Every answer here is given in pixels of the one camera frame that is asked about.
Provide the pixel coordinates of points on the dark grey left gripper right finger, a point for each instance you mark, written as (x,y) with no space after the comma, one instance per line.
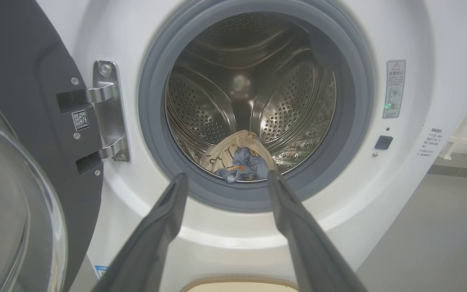
(306,251)

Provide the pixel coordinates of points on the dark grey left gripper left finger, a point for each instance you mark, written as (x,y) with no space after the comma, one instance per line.
(152,243)

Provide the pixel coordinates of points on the blue cartoon print garment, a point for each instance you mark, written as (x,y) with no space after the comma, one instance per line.
(243,166)

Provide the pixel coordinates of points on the cream printed garment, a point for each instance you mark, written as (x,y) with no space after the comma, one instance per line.
(225,148)

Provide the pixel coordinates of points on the black round glass washer door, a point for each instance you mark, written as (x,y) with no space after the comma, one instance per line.
(22,81)

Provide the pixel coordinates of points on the white front-load washing machine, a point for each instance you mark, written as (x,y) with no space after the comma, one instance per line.
(225,235)

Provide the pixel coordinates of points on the silver metal door hinge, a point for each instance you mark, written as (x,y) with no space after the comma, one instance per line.
(110,113)

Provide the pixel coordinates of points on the perforated steel washer drum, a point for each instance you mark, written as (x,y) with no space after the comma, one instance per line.
(201,105)

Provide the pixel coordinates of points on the blue energy label sticker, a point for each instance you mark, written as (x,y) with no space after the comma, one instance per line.
(101,271)

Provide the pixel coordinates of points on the white QR code sticker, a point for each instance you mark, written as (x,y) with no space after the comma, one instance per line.
(80,120)

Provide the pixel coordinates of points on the grey warning sticker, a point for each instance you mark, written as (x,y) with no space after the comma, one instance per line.
(394,89)

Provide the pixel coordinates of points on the white metal rack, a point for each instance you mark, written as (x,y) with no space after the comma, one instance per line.
(466,141)

